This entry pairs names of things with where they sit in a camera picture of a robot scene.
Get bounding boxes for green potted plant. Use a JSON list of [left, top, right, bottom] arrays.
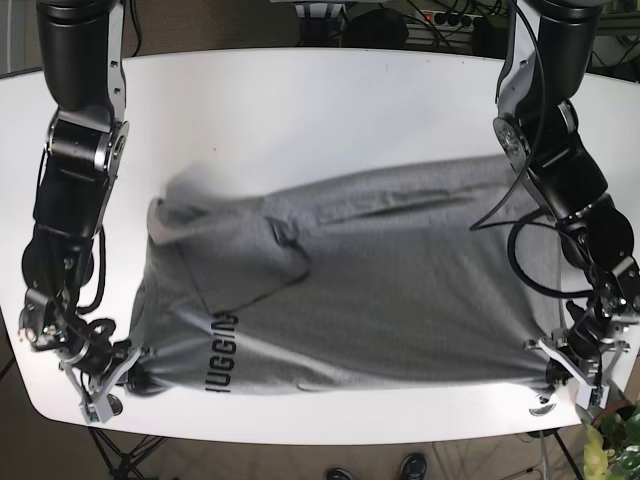
[[583, 405, 639, 480]]

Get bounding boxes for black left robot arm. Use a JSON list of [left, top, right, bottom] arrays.
[[493, 1, 639, 409]]

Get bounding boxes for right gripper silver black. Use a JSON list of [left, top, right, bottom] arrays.
[[58, 340, 156, 424]]

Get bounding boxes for left silver table grommet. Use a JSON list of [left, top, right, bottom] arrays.
[[107, 394, 123, 416]]

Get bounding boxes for silver table grommet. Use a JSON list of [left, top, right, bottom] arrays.
[[527, 392, 558, 417], [107, 394, 123, 416]]

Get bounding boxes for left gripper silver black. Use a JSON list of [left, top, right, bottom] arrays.
[[524, 319, 631, 411]]

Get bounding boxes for black folding table legs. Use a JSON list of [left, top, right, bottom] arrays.
[[87, 427, 167, 480]]

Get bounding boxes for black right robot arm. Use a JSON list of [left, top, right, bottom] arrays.
[[19, 1, 142, 423]]

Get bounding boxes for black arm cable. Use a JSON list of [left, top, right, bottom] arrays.
[[468, 0, 591, 301], [37, 149, 119, 346]]

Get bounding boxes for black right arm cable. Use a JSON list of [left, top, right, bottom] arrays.
[[37, 149, 119, 346]]

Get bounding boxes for right silver table grommet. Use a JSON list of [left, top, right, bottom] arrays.
[[527, 392, 558, 417]]

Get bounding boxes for light grey printed T-shirt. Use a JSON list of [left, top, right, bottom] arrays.
[[130, 157, 562, 396]]

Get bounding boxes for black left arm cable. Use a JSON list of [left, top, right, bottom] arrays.
[[468, 0, 591, 301]]

